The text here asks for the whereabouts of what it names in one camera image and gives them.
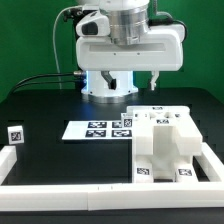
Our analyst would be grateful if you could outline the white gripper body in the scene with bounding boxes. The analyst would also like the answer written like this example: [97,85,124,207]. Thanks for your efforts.
[76,24,185,71]

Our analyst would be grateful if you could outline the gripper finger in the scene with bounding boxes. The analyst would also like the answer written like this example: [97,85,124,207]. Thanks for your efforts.
[150,71,159,91]
[101,71,117,90]

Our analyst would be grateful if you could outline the white chair seat part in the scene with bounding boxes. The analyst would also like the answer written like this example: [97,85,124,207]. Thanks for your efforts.
[132,126,193,183]

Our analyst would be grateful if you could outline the white chair back frame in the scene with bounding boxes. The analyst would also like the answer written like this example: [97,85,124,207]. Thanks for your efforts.
[127,106,202,156]

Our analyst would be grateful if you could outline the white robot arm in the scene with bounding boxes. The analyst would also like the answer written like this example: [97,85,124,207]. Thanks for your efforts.
[75,0,186,103]

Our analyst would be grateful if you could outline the white marker sheet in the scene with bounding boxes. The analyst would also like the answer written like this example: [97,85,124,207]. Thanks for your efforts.
[62,120,132,141]

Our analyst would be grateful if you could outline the grey corrugated arm cable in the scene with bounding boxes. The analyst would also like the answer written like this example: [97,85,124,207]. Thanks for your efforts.
[146,0,188,41]

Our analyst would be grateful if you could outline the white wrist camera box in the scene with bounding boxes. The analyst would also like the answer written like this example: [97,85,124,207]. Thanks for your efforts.
[76,11,110,37]

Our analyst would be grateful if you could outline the black camera on stand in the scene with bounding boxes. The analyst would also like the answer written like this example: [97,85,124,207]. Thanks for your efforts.
[63,7,101,91]

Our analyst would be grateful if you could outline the white thin camera cable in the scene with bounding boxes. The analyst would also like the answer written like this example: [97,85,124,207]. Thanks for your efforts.
[52,5,78,90]

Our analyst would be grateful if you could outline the black cables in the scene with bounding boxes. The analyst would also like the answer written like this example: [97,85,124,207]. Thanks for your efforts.
[9,70,88,96]

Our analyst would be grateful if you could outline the white workspace border frame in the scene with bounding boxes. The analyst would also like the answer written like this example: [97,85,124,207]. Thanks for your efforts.
[0,144,224,211]

